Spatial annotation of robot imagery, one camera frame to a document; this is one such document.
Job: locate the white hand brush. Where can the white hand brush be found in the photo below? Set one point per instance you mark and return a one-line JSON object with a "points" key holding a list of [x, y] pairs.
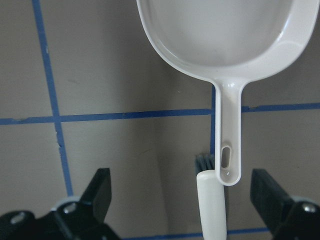
{"points": [[211, 199]]}

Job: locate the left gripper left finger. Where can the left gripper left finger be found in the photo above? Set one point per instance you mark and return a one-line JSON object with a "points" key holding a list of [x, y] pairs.
{"points": [[81, 219]]}

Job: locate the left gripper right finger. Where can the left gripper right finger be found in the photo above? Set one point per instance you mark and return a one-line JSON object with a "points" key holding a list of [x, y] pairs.
{"points": [[286, 217]]}

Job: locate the beige plastic dustpan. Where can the beige plastic dustpan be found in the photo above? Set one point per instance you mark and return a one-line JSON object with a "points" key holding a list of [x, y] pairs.
{"points": [[228, 43]]}

